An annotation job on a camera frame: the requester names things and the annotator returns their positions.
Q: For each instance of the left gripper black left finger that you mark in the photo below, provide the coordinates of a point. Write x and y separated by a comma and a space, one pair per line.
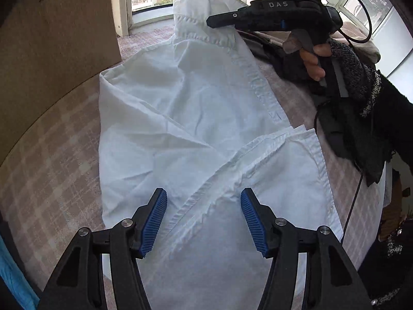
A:
77, 280

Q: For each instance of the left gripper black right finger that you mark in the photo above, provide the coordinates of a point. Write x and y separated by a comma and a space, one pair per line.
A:
331, 280

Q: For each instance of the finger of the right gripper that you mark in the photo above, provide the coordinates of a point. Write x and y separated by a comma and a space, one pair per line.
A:
241, 19

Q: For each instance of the white shirt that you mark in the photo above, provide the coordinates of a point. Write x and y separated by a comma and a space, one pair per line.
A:
194, 115

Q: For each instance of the right hand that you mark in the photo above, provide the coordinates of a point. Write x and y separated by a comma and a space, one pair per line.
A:
310, 59

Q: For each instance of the blue striped garment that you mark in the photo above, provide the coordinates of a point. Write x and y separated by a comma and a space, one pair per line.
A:
16, 292

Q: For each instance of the beige garment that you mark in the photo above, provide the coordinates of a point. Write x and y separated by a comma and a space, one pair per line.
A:
366, 52

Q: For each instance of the black garment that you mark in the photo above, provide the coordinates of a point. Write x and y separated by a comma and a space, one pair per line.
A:
347, 132

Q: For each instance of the large light wooden board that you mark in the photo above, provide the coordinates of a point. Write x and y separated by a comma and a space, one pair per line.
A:
49, 47

